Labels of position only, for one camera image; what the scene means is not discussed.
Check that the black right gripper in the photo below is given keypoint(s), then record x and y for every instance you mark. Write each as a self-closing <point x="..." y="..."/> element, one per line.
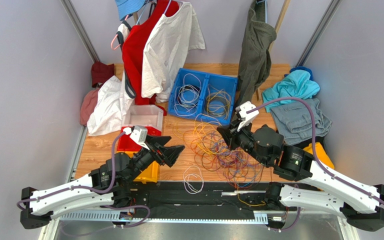
<point x="236" y="137"/>

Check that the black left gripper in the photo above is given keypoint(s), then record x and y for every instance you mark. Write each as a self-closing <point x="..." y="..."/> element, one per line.
<point x="170" y="154"/>

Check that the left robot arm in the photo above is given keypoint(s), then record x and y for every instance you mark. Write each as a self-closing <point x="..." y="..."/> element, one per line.
<point x="108" y="186"/>

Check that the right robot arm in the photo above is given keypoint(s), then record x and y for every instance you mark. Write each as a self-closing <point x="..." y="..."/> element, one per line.
<point x="357" y="203"/>

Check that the yellow storage bin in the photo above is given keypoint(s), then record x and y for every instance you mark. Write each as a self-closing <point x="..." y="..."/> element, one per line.
<point x="148" y="175"/>

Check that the red storage bin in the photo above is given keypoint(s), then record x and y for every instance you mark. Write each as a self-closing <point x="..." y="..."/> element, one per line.
<point x="126" y="144"/>

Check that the white storage bin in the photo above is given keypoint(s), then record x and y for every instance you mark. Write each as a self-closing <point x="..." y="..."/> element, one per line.
<point x="144" y="115"/>

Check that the blue divided bin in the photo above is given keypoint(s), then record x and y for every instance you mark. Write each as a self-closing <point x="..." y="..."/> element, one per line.
<point x="203" y="96"/>

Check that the light blue jeans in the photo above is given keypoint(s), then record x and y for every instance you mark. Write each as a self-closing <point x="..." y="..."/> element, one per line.
<point x="293" y="121"/>

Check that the white cloth on floor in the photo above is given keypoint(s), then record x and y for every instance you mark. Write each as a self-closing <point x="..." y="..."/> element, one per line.
<point x="114" y="100"/>

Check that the teal cloth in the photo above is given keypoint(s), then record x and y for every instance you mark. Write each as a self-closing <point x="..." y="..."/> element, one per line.
<point x="297" y="84"/>

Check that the yellow cloth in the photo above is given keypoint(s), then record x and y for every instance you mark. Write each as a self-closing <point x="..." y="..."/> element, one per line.
<point x="321" y="154"/>

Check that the dark blue cloth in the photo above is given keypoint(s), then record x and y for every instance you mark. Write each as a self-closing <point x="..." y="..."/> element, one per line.
<point x="301" y="68"/>

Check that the maroon cloth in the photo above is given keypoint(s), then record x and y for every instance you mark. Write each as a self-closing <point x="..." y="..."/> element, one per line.
<point x="100" y="73"/>

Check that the olive green garment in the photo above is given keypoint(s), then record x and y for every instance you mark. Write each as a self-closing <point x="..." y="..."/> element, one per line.
<point x="255" y="60"/>

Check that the red t-shirt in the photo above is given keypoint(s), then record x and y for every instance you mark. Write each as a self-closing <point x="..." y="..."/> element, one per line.
<point x="133" y="47"/>

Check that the white t-shirt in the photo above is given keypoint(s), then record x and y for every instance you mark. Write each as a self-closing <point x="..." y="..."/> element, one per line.
<point x="167" y="48"/>

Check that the blue hat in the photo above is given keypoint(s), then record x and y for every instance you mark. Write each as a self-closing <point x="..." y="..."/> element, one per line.
<point x="128" y="7"/>

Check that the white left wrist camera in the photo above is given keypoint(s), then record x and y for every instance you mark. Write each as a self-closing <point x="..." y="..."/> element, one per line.
<point x="138" y="134"/>

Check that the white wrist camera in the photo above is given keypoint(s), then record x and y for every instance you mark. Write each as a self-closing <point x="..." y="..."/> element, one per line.
<point x="246" y="113"/>
<point x="138" y="134"/>

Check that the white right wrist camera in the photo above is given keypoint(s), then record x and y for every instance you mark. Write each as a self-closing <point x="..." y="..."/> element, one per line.
<point x="246" y="113"/>

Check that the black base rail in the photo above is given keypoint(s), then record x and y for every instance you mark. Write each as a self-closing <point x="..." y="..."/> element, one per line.
<point x="165" y="202"/>

